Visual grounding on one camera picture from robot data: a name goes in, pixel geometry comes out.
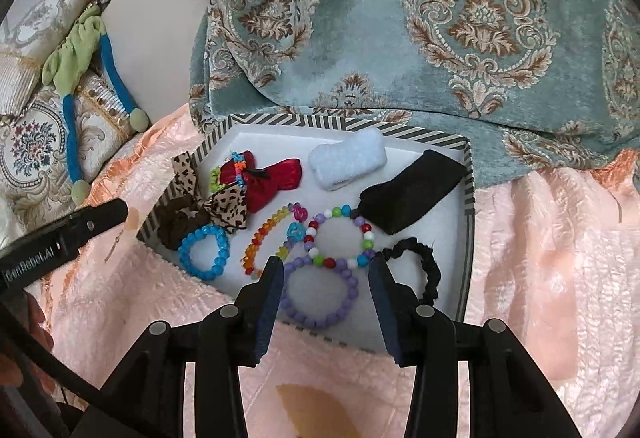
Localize pink quilted blanket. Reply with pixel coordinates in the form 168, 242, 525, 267
37, 105, 640, 438

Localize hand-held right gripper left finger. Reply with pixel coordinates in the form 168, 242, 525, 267
97, 256, 286, 438

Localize brown scrunchie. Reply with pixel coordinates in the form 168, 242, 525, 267
157, 197, 212, 252

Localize blue bead bracelet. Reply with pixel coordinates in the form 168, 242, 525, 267
178, 224, 232, 282

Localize green bead bracelet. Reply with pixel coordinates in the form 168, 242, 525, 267
209, 150, 247, 193

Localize red satin bow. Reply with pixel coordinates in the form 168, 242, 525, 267
220, 150, 306, 215

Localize leopard print bow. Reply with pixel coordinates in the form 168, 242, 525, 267
172, 154, 249, 235

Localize purple bead bracelet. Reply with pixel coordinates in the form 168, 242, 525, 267
279, 255, 362, 330

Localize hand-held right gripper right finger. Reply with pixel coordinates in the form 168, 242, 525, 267
367, 254, 571, 438

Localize person's left hand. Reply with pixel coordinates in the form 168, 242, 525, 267
26, 292, 55, 355

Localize black scrunchie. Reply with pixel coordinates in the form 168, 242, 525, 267
374, 238, 442, 307

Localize light blue fluffy band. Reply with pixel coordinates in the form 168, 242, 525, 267
307, 128, 389, 191

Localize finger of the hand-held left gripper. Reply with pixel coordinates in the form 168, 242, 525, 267
60, 198, 130, 245

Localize striped cardboard tray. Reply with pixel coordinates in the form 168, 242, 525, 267
136, 114, 475, 353

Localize black cloth hair band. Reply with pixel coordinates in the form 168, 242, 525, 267
359, 150, 467, 235

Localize teal patterned blanket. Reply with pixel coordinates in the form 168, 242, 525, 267
65, 0, 640, 179

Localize floral embroidered cushion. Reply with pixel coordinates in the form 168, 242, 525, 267
0, 78, 147, 231

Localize green and blue plush toy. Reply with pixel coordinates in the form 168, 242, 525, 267
41, 5, 152, 207

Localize orange rainbow bead bracelet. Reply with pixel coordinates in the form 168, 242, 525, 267
243, 202, 308, 279

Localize white multicolour bead bracelet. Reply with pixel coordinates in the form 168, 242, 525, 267
301, 204, 377, 269

